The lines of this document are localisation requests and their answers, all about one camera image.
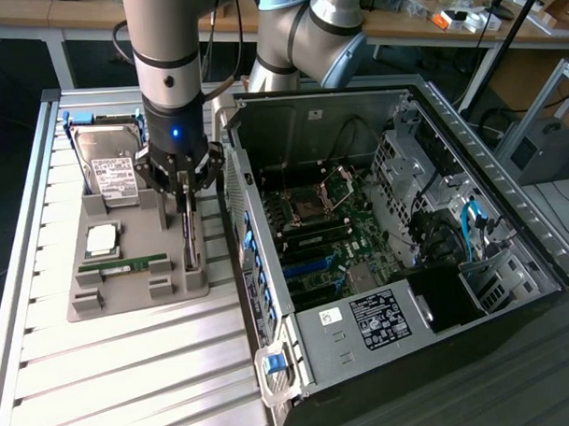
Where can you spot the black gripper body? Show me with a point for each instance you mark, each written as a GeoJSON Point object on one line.
{"type": "Point", "coordinates": [176, 132]}

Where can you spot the graphics card with metal bracket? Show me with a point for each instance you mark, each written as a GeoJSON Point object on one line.
{"type": "Point", "coordinates": [189, 235]}

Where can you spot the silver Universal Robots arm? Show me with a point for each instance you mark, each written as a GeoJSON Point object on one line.
{"type": "Point", "coordinates": [166, 39]}

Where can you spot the hard disk with blue caddy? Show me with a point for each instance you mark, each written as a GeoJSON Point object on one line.
{"type": "Point", "coordinates": [109, 149]}

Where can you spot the grey plastic parts rack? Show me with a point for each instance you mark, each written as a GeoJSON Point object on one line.
{"type": "Point", "coordinates": [136, 237]}

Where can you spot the metal locking lever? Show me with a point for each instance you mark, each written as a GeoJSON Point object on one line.
{"type": "Point", "coordinates": [283, 182]}

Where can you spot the open black PC case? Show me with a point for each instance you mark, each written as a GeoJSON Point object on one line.
{"type": "Point", "coordinates": [281, 129]}

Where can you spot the silver CPU chip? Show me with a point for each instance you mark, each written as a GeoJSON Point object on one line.
{"type": "Point", "coordinates": [102, 240]}

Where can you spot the green RAM stick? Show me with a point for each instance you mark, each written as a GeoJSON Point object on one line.
{"type": "Point", "coordinates": [127, 264]}

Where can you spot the CPU socket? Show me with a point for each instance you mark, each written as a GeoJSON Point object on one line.
{"type": "Point", "coordinates": [307, 207]}

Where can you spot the black RAM stick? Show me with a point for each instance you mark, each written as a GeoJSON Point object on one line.
{"type": "Point", "coordinates": [313, 240]}

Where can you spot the metal socket cover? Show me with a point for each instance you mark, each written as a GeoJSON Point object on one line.
{"type": "Point", "coordinates": [339, 183]}

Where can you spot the brown cardboard box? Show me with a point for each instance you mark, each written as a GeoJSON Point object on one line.
{"type": "Point", "coordinates": [219, 5]}

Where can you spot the blue expansion slot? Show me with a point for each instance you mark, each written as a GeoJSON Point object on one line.
{"type": "Point", "coordinates": [310, 267]}

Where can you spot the green motherboard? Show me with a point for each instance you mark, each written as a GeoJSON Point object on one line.
{"type": "Point", "coordinates": [360, 248]}

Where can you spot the metal disk bay cage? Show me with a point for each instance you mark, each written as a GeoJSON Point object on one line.
{"type": "Point", "coordinates": [395, 162]}

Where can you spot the grey chipset heatsink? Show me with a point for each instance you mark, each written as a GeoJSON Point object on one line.
{"type": "Point", "coordinates": [362, 276]}

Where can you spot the metal slat table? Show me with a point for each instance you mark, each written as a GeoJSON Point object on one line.
{"type": "Point", "coordinates": [131, 368]}

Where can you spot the blue case release latch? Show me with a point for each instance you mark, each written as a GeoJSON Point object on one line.
{"type": "Point", "coordinates": [273, 364]}

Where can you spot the grey power supply unit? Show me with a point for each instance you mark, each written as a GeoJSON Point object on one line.
{"type": "Point", "coordinates": [327, 356]}

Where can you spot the small orange box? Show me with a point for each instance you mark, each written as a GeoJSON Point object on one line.
{"type": "Point", "coordinates": [442, 20]}

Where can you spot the black plastic shroud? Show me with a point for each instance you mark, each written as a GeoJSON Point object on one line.
{"type": "Point", "coordinates": [446, 301]}

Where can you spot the white tape roll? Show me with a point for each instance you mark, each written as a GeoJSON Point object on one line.
{"type": "Point", "coordinates": [475, 21]}

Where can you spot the black stand pole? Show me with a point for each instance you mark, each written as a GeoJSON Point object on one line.
{"type": "Point", "coordinates": [507, 41]}

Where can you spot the black monitor stand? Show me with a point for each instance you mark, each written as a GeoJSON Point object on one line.
{"type": "Point", "coordinates": [497, 4]}

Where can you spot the grey box device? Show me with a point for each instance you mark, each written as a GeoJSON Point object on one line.
{"type": "Point", "coordinates": [549, 152]}

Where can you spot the wooden desk with white frame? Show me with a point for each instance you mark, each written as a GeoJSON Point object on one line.
{"type": "Point", "coordinates": [25, 16]}
{"type": "Point", "coordinates": [399, 31]}

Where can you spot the aluminium profile frame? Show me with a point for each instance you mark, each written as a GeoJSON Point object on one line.
{"type": "Point", "coordinates": [553, 79]}

